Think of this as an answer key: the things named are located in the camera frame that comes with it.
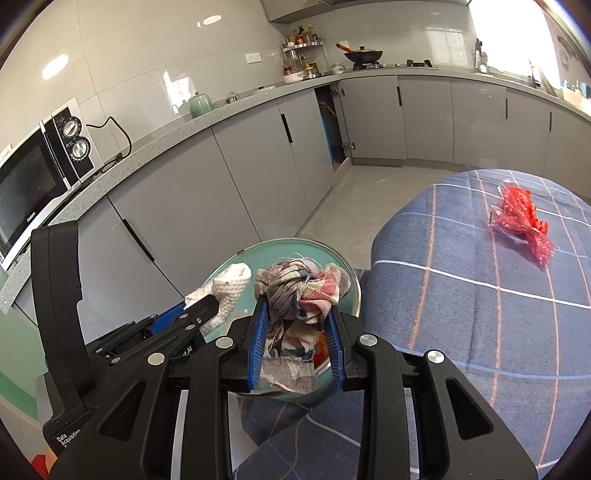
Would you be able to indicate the blue gas cylinder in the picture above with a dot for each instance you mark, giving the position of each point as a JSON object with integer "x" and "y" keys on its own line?
{"x": 330, "y": 138}

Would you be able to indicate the white wall outlet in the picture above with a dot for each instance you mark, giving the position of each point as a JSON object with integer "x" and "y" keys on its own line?
{"x": 252, "y": 57}

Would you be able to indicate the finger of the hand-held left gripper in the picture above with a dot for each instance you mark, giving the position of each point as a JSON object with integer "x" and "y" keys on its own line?
{"x": 184, "y": 328}
{"x": 168, "y": 318}

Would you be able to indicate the small metal dish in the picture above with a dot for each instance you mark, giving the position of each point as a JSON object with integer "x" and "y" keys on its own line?
{"x": 232, "y": 98}

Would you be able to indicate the green teapot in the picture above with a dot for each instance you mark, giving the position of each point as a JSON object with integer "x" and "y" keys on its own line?
{"x": 202, "y": 105}

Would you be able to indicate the red clear cellophane wrapper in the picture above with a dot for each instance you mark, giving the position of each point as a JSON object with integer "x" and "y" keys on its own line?
{"x": 517, "y": 210}

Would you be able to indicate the black white microwave oven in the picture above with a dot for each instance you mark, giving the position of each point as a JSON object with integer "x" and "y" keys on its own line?
{"x": 27, "y": 184}

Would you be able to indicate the grey upper cabinet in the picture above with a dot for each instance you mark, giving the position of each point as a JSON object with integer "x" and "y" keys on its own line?
{"x": 286, "y": 9}

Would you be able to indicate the round green metal bin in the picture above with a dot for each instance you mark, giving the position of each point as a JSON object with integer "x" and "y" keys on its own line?
{"x": 277, "y": 251}

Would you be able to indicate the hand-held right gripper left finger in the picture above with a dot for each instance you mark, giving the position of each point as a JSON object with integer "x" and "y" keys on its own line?
{"x": 256, "y": 341}

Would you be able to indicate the pale plaid fabric rag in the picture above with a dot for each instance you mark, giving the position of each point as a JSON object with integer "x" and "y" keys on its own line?
{"x": 300, "y": 300}

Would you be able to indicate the metal spice rack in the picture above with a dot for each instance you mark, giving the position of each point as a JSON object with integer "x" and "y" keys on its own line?
{"x": 302, "y": 46}

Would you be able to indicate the grey kitchen counter cabinets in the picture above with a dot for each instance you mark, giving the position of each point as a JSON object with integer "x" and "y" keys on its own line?
{"x": 184, "y": 184}

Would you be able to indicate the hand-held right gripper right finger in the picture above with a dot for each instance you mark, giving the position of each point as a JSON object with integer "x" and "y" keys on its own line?
{"x": 334, "y": 346}

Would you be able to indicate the metal utensil holder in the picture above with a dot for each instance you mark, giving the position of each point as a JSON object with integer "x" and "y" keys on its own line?
{"x": 481, "y": 60}

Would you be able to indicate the black wok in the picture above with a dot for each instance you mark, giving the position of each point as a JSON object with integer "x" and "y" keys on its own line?
{"x": 364, "y": 56}

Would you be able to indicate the white knitted cloth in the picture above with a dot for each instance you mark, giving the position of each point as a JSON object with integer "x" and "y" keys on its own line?
{"x": 231, "y": 281}

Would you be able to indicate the gas stove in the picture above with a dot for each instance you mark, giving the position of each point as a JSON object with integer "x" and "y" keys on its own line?
{"x": 415, "y": 64}

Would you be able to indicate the white bowl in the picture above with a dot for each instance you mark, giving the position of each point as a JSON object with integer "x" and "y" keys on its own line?
{"x": 293, "y": 78}

